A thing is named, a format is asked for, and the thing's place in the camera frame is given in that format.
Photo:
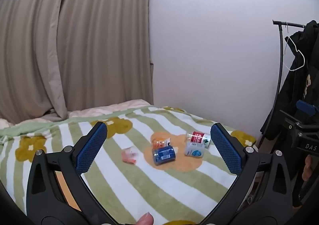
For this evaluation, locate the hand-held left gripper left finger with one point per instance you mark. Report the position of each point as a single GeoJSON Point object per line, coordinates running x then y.
{"type": "Point", "coordinates": [91, 149]}

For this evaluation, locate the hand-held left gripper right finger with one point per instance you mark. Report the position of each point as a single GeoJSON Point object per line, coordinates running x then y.
{"type": "Point", "coordinates": [226, 151]}

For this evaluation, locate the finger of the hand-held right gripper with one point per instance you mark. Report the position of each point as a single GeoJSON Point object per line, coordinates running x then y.
{"type": "Point", "coordinates": [305, 107]}

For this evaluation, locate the blue cup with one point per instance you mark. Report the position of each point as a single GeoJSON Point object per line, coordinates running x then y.
{"type": "Point", "coordinates": [164, 155]}

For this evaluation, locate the person's right hand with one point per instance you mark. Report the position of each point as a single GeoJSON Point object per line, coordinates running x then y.
{"type": "Point", "coordinates": [308, 167]}

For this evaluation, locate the person's left hand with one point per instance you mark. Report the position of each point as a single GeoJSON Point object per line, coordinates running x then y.
{"type": "Point", "coordinates": [145, 219]}

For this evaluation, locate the black jacket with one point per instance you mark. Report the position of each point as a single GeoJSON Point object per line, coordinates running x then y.
{"type": "Point", "coordinates": [301, 83]}

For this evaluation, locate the red label bottle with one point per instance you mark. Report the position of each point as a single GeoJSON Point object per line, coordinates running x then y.
{"type": "Point", "coordinates": [199, 138]}

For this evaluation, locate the white blue-logo packet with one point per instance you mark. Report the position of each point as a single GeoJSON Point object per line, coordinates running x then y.
{"type": "Point", "coordinates": [195, 150]}

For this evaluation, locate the pink translucent packet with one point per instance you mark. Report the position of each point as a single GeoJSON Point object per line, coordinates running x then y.
{"type": "Point", "coordinates": [129, 155]}

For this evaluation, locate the pale pink duvet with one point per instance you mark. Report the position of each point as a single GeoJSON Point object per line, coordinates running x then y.
{"type": "Point", "coordinates": [109, 108]}

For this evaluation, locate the black clothes rack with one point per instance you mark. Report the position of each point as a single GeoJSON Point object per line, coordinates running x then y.
{"type": "Point", "coordinates": [280, 65]}

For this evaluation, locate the green striped floral blanket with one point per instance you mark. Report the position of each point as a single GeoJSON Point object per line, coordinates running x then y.
{"type": "Point", "coordinates": [139, 185]}

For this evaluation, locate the small orange bottle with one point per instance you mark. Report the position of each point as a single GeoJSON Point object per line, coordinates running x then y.
{"type": "Point", "coordinates": [161, 143]}

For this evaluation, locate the beige curtain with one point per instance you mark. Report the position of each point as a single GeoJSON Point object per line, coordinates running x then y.
{"type": "Point", "coordinates": [74, 40]}

